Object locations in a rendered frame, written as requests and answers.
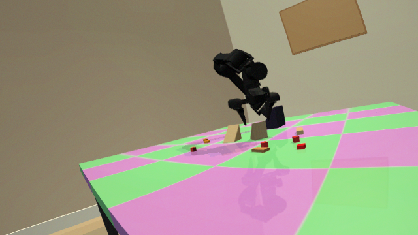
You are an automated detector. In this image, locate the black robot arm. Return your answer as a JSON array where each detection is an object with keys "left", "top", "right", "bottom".
[{"left": 213, "top": 49, "right": 270, "bottom": 118}]

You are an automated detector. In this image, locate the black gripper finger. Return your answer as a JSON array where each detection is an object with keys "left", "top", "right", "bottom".
[
  {"left": 233, "top": 107, "right": 246, "bottom": 126},
  {"left": 265, "top": 101, "right": 276, "bottom": 121}
]

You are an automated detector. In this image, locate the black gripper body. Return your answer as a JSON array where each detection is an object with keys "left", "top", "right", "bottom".
[{"left": 228, "top": 80, "right": 280, "bottom": 109}]

